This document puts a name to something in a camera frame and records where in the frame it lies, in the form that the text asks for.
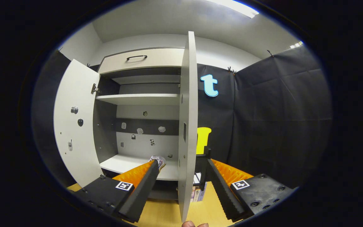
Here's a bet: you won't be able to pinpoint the black backdrop cloth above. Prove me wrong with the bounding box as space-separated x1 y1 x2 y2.
197 46 333 189

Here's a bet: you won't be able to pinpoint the black door handle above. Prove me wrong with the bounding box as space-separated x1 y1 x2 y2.
197 147 212 183

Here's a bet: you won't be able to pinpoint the beige cabinet drawer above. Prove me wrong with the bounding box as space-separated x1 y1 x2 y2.
98 48 185 75

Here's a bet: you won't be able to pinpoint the white cabinet door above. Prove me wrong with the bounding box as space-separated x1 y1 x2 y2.
53 59 104 188
178 31 198 223

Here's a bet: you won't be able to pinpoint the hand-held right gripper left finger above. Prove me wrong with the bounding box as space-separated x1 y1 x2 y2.
74 160 160 223

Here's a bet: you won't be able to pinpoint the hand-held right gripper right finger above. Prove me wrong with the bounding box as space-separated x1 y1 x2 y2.
207 159 295 221

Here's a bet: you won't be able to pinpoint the white cabinet shelf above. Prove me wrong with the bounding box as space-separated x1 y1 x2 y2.
100 154 179 181
95 94 181 106

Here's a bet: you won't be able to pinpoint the long ceiling light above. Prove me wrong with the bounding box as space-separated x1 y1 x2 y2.
207 0 260 18

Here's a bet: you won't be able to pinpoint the upright books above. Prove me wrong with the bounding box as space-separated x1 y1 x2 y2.
190 173 208 202

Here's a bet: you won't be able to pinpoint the white shoe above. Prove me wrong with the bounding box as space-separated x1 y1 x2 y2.
149 155 166 172

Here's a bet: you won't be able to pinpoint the white shoe cabinet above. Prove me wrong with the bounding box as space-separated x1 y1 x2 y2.
53 31 198 223

